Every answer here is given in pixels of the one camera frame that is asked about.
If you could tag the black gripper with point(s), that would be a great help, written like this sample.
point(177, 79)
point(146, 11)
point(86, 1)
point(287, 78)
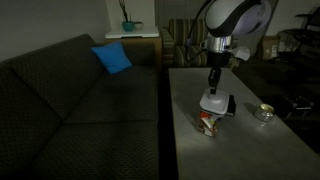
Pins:
point(216, 61)

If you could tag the white plastic container lid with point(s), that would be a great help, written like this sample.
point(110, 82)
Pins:
point(215, 103)

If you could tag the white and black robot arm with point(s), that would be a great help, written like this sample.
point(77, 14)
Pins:
point(225, 18)

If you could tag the clear plastic storage container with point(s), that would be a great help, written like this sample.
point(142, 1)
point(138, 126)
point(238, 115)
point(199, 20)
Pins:
point(207, 123)

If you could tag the small metal tin can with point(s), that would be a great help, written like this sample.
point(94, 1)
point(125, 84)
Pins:
point(264, 112)

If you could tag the striped armchair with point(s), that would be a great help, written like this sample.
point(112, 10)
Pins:
point(181, 41)

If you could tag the cardboard box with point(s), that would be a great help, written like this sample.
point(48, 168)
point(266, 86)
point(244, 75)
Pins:
point(268, 47)

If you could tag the wooden side table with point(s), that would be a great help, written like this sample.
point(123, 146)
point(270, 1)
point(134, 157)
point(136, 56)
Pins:
point(139, 47)

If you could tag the white tray on side table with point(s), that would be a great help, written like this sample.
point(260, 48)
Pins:
point(145, 32)

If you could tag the small white bowl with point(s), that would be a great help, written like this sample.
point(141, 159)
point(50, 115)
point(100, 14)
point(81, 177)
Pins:
point(138, 25)

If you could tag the black office chair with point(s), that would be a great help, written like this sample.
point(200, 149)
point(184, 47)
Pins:
point(303, 41)

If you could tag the blue throw pillow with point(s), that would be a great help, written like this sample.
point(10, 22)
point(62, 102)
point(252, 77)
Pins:
point(112, 57)

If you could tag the teal plant pot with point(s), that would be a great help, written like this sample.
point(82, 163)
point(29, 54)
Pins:
point(128, 26)

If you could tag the dark patterned sofa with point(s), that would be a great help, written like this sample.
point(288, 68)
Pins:
point(63, 116)

